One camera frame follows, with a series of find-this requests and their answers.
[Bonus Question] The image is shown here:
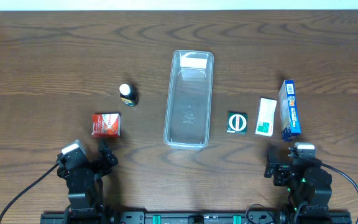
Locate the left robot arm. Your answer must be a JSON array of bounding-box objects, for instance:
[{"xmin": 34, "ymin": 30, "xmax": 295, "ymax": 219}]
[{"xmin": 58, "ymin": 139, "xmax": 118, "ymax": 219}]

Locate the blue tall medicine box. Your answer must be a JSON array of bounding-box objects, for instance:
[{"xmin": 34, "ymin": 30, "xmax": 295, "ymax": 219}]
[{"xmin": 278, "ymin": 80, "xmax": 301, "ymax": 141}]

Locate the green white round-logo box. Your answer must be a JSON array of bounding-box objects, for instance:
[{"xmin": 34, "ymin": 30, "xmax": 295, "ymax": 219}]
[{"xmin": 226, "ymin": 111, "xmax": 248, "ymax": 135}]

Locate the dark syrup bottle white cap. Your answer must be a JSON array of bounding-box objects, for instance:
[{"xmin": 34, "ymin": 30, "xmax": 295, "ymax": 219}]
[{"xmin": 119, "ymin": 83, "xmax": 139, "ymax": 106}]

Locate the clear plastic container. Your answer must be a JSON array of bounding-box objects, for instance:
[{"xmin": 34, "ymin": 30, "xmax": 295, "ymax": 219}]
[{"xmin": 163, "ymin": 50, "xmax": 214, "ymax": 151}]

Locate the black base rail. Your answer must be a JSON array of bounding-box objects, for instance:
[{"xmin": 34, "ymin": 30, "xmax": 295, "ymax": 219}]
[{"xmin": 40, "ymin": 210, "xmax": 352, "ymax": 224}]

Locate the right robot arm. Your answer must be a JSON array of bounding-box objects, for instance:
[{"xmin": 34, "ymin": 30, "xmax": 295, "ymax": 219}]
[{"xmin": 264, "ymin": 142, "xmax": 332, "ymax": 217}]

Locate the left black cable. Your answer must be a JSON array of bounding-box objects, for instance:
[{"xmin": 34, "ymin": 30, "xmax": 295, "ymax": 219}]
[{"xmin": 0, "ymin": 162, "xmax": 60, "ymax": 224}]

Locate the red Panadol box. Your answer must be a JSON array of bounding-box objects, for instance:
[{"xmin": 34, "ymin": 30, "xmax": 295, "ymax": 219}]
[{"xmin": 91, "ymin": 113, "xmax": 121, "ymax": 138}]

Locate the white green medicine box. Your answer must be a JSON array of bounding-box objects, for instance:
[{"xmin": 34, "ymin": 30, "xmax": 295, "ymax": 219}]
[{"xmin": 255, "ymin": 98, "xmax": 277, "ymax": 137}]

